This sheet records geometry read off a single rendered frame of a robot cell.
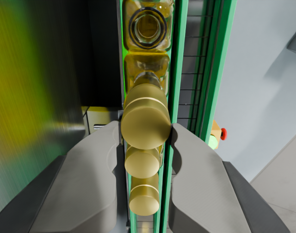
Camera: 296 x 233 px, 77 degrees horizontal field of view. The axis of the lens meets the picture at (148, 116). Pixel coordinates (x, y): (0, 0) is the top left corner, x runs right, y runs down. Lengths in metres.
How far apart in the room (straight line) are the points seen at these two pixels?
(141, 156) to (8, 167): 0.12
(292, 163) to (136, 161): 2.03
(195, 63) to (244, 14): 0.22
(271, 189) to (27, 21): 2.27
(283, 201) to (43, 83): 2.45
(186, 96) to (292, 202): 2.23
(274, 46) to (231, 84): 0.14
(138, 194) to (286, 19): 0.57
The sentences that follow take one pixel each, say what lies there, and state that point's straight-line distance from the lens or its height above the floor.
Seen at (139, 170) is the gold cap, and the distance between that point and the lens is 0.19.
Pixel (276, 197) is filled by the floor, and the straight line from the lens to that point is 2.43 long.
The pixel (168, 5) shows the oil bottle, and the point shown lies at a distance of 0.21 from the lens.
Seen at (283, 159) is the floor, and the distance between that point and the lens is 2.08.
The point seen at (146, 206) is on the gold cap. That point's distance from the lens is 0.23.
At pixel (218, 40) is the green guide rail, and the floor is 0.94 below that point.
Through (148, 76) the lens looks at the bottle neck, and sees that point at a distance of 0.19.
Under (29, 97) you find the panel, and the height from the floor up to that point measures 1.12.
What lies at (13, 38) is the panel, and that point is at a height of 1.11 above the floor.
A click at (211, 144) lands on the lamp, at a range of 0.58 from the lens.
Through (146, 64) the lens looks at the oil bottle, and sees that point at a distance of 0.21.
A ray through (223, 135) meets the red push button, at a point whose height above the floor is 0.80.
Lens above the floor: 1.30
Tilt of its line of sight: 62 degrees down
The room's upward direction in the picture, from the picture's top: 179 degrees counter-clockwise
